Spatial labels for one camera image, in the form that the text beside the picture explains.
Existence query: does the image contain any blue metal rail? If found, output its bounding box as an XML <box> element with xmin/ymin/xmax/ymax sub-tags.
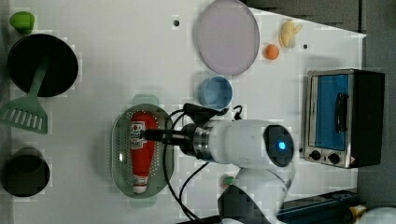
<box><xmin>277</xmin><ymin>190</ymin><xmax>360</xmax><ymax>224</ymax></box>

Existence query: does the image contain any red toy strawberry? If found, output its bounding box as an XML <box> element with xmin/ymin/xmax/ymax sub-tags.
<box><xmin>222</xmin><ymin>176</ymin><xmax>233</xmax><ymax>189</ymax></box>

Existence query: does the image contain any green toy pepper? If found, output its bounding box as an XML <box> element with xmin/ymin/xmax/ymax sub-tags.
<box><xmin>9</xmin><ymin>11</ymin><xmax>35</xmax><ymax>35</ymax></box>

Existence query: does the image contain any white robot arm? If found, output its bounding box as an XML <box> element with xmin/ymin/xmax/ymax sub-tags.
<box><xmin>141</xmin><ymin>119</ymin><xmax>294</xmax><ymax>224</ymax></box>

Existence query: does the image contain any green plastic spatula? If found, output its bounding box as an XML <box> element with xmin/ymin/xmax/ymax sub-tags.
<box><xmin>0</xmin><ymin>57</ymin><xmax>49</xmax><ymax>134</ymax></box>

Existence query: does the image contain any red plush ketchup bottle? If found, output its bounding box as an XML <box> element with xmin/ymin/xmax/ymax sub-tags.
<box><xmin>130</xmin><ymin>112</ymin><xmax>157</xmax><ymax>194</ymax></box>

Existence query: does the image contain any black round pot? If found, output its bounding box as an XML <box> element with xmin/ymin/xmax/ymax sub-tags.
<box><xmin>1</xmin><ymin>147</ymin><xmax>50</xmax><ymax>197</ymax></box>

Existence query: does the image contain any blue plastic cup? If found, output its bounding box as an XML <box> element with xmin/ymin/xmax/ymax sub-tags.
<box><xmin>197</xmin><ymin>77</ymin><xmax>233</xmax><ymax>110</ymax></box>

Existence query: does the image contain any silver toaster oven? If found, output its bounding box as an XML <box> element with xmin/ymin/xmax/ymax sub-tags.
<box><xmin>304</xmin><ymin>69</ymin><xmax>385</xmax><ymax>169</ymax></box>

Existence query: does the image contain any black frying pan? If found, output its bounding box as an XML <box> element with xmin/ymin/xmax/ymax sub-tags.
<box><xmin>7</xmin><ymin>33</ymin><xmax>79</xmax><ymax>98</ymax></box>

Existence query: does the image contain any yellow toy banana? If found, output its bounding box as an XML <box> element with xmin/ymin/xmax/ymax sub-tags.
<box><xmin>278</xmin><ymin>20</ymin><xmax>303</xmax><ymax>49</ymax></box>

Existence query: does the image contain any yellow red clamp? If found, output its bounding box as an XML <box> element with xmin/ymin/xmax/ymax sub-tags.
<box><xmin>349</xmin><ymin>204</ymin><xmax>367</xmax><ymax>218</ymax></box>

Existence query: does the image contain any lilac round plate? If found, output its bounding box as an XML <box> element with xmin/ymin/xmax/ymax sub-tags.
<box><xmin>195</xmin><ymin>0</ymin><xmax>260</xmax><ymax>76</ymax></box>

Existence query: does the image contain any green plastic strainer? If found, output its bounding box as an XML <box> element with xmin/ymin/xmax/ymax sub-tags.
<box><xmin>110</xmin><ymin>94</ymin><xmax>175</xmax><ymax>208</ymax></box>

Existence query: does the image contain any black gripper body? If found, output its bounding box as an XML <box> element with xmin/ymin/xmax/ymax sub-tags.
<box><xmin>140</xmin><ymin>124</ymin><xmax>196</xmax><ymax>157</ymax></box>

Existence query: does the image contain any orange toy fruit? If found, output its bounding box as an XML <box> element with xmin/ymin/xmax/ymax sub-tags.
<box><xmin>264</xmin><ymin>44</ymin><xmax>279</xmax><ymax>60</ymax></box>

